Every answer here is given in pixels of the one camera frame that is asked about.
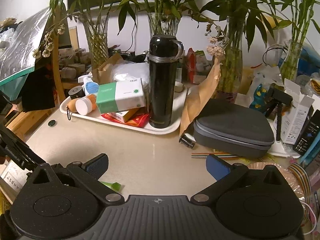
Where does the grey zippered hard case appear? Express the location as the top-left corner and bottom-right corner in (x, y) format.
(193, 99), (275, 158)

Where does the tan silicone pouch with carabiner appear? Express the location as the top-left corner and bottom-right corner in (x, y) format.
(66, 98), (78, 121)

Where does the green wet wipes pack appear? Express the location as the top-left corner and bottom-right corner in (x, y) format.
(101, 181), (122, 192)

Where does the small black tripod camera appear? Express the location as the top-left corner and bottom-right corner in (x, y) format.
(263, 83), (293, 141)

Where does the glass vase with bamboo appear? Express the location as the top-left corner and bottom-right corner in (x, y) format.
(280, 40), (303, 81)
(216, 16), (245, 103)
(82, 15), (109, 69)
(148, 12), (180, 37)

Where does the black thermos bottle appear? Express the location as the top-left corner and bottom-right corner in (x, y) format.
(149, 34), (184, 128)

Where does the glass vase with bamboo far right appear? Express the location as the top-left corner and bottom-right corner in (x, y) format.
(280, 40), (303, 81)

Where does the green white tissue box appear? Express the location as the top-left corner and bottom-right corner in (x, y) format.
(96, 78), (146, 114)

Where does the dark green round cap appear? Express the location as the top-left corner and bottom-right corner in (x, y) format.
(48, 120), (56, 127)

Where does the white plastic tray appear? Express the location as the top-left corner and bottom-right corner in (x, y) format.
(60, 87), (188, 135)

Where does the glass vase with bamboo middle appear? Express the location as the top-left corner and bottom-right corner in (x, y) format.
(148, 12), (180, 37)

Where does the white blue spray bottle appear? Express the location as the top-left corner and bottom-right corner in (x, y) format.
(78, 74), (99, 95)

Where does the red packet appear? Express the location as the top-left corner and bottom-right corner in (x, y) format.
(101, 113), (149, 128)

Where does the white pill bottle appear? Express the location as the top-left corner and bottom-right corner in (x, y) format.
(75, 94), (97, 115)

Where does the glass vase with bamboo left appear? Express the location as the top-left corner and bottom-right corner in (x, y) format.
(82, 15), (109, 69)

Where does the brown paper bag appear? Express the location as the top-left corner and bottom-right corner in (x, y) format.
(179, 58), (220, 136)

